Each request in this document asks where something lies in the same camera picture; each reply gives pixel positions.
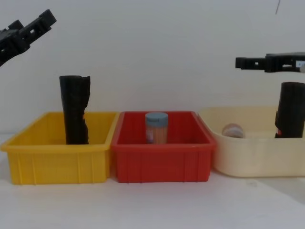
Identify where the clear jar with pale lid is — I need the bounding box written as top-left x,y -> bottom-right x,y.
222,122 -> 246,139

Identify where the clear jar with blue lid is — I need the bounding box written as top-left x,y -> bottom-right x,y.
144,112 -> 169,145

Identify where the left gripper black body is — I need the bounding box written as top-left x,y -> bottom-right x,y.
0,28 -> 25,68

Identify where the yellow plastic bin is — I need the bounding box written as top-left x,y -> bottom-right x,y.
0,111 -> 120,186

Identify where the black roll with torn edge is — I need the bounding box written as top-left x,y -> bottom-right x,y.
59,75 -> 92,146

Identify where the red plastic bin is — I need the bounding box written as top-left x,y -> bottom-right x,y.
110,110 -> 218,184

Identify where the cream plastic tub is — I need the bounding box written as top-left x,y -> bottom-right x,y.
198,106 -> 305,178

